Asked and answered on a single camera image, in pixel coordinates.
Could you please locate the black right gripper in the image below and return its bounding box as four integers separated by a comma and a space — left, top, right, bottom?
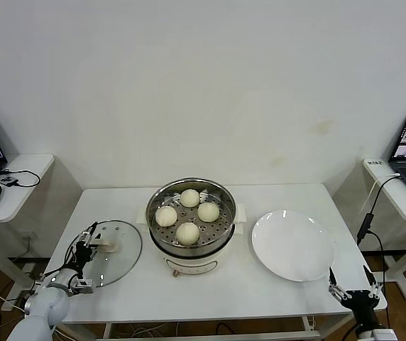
327, 264, 385, 331

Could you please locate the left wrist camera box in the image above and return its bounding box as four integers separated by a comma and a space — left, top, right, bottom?
69, 277, 94, 295

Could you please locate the thin black adapter cable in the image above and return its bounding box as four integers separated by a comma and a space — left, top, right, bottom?
0, 169, 41, 188

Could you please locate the white round plate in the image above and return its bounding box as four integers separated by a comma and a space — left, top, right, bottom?
251, 209, 336, 283

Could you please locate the stainless steel steamer basket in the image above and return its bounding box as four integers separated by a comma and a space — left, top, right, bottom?
137, 176, 248, 256

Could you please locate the black power cable with brick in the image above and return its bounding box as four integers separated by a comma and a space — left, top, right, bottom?
356, 175, 402, 341

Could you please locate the cream electric cooker pot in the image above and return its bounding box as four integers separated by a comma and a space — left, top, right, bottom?
148, 227, 234, 278

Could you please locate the round glass pot lid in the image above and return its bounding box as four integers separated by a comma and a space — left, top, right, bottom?
66, 219, 143, 288

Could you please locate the white laptop cable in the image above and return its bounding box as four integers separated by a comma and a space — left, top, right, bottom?
360, 173, 401, 214

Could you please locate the white metal table frame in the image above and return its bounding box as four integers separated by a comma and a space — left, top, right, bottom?
59, 312, 323, 341

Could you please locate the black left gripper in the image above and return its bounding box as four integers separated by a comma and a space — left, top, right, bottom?
70, 222, 107, 271

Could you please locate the white steamed baozi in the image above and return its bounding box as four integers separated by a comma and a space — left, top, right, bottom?
180, 188, 201, 209
175, 222, 201, 246
155, 205, 178, 227
197, 202, 221, 223

